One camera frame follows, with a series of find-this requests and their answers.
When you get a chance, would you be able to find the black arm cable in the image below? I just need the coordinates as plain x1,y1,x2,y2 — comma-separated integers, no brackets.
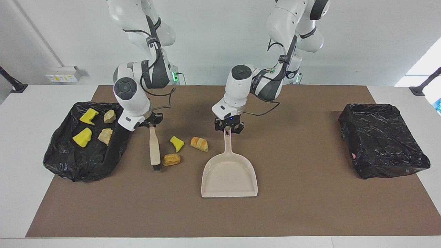
241,41,297,116
122,28,177,111

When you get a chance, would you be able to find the black bag lined bin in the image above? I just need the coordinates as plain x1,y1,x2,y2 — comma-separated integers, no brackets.
338,103,431,179
43,101,133,182

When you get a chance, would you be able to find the beige brush with black bristles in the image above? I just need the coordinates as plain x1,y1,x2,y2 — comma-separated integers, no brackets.
149,126,164,172

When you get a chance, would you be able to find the brown table mat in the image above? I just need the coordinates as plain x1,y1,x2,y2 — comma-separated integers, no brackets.
26,85,441,238

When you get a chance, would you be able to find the brown bread nugget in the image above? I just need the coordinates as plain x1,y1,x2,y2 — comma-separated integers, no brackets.
162,153,181,167

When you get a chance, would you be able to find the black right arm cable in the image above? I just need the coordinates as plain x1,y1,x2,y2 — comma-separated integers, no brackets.
122,28,177,111

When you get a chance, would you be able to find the yellow sponge piece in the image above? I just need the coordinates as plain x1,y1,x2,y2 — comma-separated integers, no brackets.
170,136,184,153
72,127,93,148
79,108,99,125

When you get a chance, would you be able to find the white wall socket box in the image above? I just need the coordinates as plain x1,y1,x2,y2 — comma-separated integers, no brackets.
46,66,82,83

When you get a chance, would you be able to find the white wall cable duct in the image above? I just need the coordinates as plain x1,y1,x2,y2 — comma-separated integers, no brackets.
13,0,64,68

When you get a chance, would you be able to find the beige plastic dustpan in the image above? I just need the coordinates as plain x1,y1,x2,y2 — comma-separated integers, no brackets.
201,127,258,198

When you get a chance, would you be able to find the black stand foot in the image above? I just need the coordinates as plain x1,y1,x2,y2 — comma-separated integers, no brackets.
409,67,441,96
0,66,28,93

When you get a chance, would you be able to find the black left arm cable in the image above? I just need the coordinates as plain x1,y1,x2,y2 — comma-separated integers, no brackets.
241,41,297,116

